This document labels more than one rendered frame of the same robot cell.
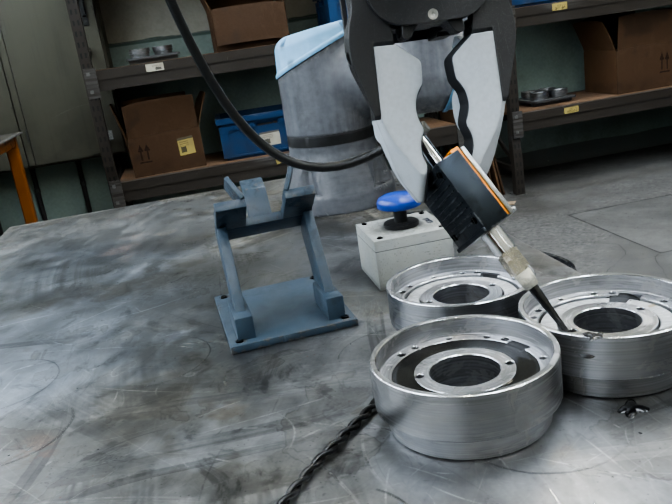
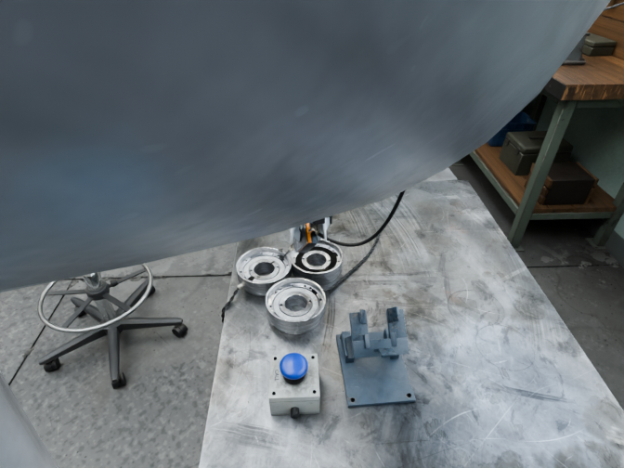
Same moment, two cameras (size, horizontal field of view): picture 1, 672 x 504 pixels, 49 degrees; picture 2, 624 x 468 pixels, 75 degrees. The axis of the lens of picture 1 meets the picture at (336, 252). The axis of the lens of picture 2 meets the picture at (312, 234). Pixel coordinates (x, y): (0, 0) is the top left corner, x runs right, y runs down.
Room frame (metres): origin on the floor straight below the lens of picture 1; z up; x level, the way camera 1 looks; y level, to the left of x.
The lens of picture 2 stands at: (0.98, 0.01, 1.36)
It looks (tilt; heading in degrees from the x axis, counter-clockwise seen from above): 38 degrees down; 187
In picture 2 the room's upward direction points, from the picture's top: straight up
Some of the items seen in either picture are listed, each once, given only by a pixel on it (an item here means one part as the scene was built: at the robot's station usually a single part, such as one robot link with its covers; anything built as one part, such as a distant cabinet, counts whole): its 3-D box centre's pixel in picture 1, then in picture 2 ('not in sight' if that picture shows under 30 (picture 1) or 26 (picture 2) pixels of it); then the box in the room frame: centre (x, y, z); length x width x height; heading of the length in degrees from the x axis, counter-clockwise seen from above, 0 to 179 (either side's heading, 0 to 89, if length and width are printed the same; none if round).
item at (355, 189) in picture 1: (335, 165); not in sight; (0.99, -0.02, 0.85); 0.15 x 0.15 x 0.10
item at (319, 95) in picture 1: (328, 76); not in sight; (0.98, -0.02, 0.97); 0.13 x 0.12 x 0.14; 80
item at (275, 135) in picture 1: (266, 129); not in sight; (4.10, 0.28, 0.56); 0.52 x 0.38 x 0.22; 96
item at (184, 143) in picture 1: (164, 132); not in sight; (3.99, 0.81, 0.64); 0.49 x 0.40 x 0.37; 104
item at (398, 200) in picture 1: (400, 220); (293, 372); (0.65, -0.06, 0.85); 0.04 x 0.04 x 0.05
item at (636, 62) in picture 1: (626, 51); not in sight; (4.45, -1.86, 0.67); 0.52 x 0.43 x 0.43; 99
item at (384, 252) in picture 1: (402, 245); (293, 386); (0.66, -0.06, 0.82); 0.08 x 0.07 x 0.05; 9
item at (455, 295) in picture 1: (462, 304); (295, 305); (0.50, -0.08, 0.82); 0.10 x 0.10 x 0.04
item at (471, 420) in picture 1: (465, 383); (316, 263); (0.38, -0.06, 0.82); 0.10 x 0.10 x 0.04
